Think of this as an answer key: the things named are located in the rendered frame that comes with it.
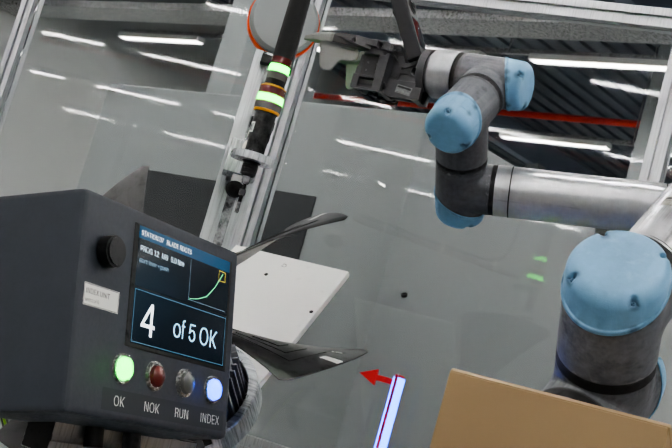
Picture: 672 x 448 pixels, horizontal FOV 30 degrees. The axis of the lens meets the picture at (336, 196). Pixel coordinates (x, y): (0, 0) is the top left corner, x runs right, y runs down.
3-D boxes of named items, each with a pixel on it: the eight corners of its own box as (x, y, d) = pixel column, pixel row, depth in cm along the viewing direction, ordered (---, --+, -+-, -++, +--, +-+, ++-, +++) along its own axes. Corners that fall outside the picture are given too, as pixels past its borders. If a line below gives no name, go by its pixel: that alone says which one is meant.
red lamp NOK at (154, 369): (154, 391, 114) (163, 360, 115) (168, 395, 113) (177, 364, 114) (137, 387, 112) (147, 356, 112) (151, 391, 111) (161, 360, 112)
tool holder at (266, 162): (228, 160, 205) (245, 103, 206) (269, 172, 206) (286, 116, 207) (231, 152, 196) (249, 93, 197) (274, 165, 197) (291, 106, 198)
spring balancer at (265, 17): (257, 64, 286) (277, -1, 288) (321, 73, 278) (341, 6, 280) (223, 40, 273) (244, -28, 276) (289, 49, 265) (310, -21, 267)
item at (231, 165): (219, 178, 267) (231, 140, 268) (251, 188, 268) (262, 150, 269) (222, 172, 257) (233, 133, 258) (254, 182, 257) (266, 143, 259)
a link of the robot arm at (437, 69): (456, 44, 185) (475, 63, 192) (428, 40, 187) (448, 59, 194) (443, 92, 184) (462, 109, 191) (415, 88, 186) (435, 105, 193)
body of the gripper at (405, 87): (344, 85, 192) (414, 96, 186) (359, 33, 193) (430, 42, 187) (365, 101, 198) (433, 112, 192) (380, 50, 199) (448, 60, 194)
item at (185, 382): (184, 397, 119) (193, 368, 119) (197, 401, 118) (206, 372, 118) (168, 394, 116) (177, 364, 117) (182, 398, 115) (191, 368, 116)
